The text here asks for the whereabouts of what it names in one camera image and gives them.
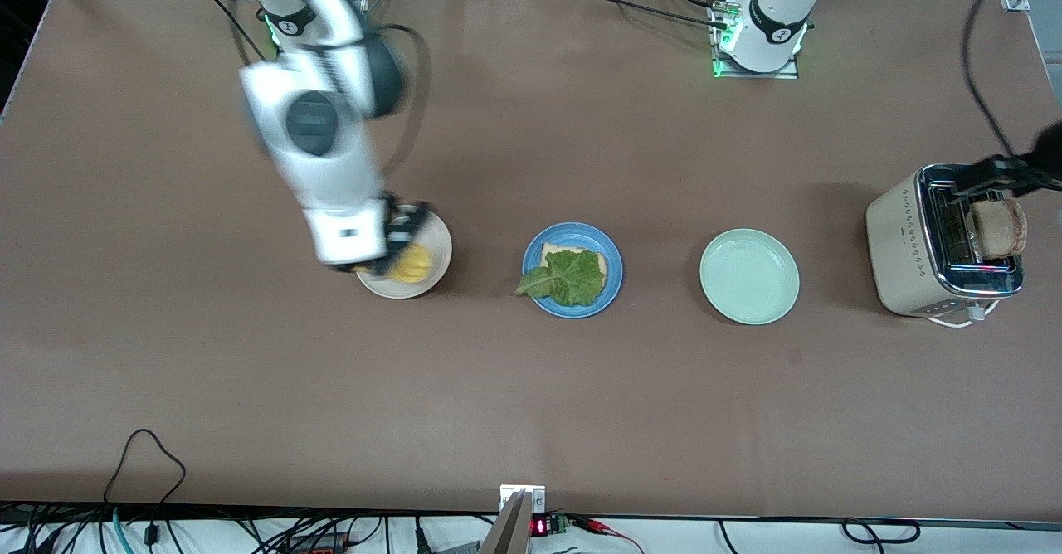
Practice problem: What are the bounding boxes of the yellow mustard squeeze bottle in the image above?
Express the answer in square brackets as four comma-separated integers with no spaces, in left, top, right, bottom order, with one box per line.
[357,243,434,284]

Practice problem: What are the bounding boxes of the toasted bread slice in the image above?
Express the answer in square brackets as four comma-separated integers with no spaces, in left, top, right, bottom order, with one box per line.
[541,241,609,289]
[969,197,1029,260]

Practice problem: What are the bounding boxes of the blue round plate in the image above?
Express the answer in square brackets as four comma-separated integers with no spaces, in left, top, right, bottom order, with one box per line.
[522,221,624,319]

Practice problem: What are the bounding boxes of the green lettuce leaf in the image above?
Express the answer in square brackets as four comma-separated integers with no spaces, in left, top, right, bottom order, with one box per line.
[515,249,605,308]

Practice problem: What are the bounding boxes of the beige round plate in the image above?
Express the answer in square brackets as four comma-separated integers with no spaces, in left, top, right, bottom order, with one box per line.
[355,205,454,299]

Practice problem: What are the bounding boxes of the mint green round plate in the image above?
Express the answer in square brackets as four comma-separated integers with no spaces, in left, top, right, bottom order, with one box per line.
[699,228,801,326]

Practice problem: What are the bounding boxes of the cream chrome toaster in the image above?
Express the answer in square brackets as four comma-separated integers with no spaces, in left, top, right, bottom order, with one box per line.
[865,163,1025,318]

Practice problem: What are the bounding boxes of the black orange power adapter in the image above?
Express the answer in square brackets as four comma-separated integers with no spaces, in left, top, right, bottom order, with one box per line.
[286,529,353,554]

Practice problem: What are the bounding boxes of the grey aluminium bar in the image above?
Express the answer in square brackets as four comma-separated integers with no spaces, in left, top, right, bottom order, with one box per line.
[480,492,532,554]

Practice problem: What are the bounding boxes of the red and black clip leads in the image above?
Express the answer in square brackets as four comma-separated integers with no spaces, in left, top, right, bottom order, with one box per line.
[571,516,646,554]

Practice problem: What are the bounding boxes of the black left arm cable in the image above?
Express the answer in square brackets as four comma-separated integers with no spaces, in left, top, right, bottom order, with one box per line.
[962,0,1030,161]

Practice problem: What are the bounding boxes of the white toaster power cord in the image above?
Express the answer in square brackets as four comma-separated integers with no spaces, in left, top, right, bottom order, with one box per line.
[925,304,1001,328]

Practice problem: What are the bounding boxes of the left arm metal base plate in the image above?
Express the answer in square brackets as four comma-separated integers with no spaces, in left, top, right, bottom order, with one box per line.
[712,0,800,80]

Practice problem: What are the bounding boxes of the white metal mount bracket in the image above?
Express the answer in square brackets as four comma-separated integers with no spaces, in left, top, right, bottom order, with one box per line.
[500,485,547,515]

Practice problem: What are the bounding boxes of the thin black looped cable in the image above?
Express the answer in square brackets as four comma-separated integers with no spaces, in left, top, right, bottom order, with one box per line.
[103,429,188,548]

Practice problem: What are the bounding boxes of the long black table cable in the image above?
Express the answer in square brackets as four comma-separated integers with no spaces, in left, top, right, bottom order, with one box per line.
[531,0,735,32]

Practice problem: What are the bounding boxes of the teal cable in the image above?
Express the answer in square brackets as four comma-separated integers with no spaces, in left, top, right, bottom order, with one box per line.
[110,506,135,554]

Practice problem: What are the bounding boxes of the coiled black cable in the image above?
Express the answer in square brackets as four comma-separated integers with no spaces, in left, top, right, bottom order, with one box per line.
[840,518,923,546]

